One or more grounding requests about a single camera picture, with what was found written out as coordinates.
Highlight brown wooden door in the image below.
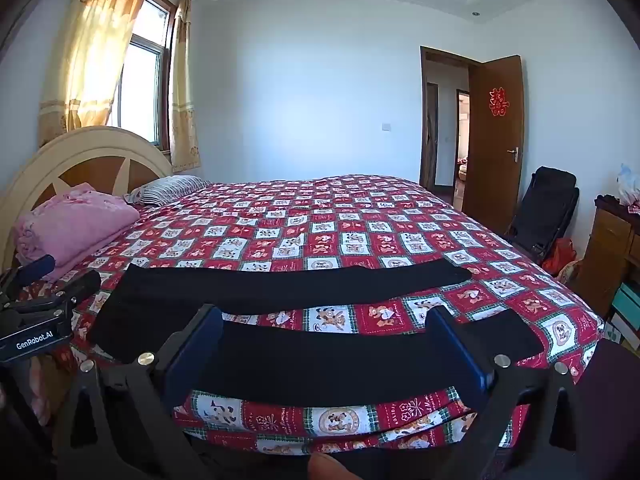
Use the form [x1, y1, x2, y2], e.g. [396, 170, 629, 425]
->
[462, 55, 526, 242]

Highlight window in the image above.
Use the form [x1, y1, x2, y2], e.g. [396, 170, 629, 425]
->
[107, 0, 178, 153]

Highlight person's right hand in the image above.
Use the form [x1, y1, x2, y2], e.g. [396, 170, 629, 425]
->
[307, 452, 353, 480]

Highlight striped pillow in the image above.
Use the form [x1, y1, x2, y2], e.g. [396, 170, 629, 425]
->
[125, 175, 212, 207]

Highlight red bag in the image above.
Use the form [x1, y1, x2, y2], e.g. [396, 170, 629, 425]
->
[542, 237, 577, 275]

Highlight wooden cabinet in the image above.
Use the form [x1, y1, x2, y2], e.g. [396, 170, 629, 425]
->
[580, 195, 640, 318]

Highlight black pants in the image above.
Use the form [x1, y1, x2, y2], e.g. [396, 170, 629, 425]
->
[90, 259, 544, 408]

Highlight narrow yellow curtain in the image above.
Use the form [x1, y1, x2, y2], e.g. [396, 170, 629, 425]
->
[169, 0, 202, 173]

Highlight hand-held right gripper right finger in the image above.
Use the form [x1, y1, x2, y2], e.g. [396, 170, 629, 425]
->
[425, 305, 590, 480]

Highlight black suitcase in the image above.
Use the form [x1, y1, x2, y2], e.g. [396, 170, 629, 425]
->
[502, 166, 581, 263]

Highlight patterned round cushion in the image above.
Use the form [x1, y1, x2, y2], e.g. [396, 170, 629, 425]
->
[556, 259, 584, 287]

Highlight red paper door decoration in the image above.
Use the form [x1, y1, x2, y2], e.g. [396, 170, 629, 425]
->
[489, 86, 510, 118]

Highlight folded pink blanket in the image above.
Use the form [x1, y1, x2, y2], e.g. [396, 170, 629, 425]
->
[12, 183, 142, 281]

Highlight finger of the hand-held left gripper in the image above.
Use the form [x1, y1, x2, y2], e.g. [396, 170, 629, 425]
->
[0, 254, 57, 292]
[27, 270, 103, 312]

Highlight wide yellow curtain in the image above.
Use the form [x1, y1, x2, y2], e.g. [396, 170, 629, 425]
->
[39, 0, 153, 148]

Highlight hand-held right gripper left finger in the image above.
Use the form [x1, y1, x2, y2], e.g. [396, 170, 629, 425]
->
[52, 304, 226, 480]

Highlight brown door frame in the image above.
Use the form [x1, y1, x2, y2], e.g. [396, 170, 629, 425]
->
[419, 46, 483, 193]

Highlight red checked cartoon bed sheet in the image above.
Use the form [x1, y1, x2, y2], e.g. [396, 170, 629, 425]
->
[20, 174, 606, 456]

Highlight teal box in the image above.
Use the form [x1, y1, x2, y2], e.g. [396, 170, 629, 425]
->
[611, 282, 640, 332]

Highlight cream wooden headboard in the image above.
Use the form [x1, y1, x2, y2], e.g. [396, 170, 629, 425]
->
[0, 126, 174, 272]

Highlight white plastic bag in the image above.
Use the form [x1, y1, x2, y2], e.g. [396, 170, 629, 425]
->
[616, 162, 640, 206]

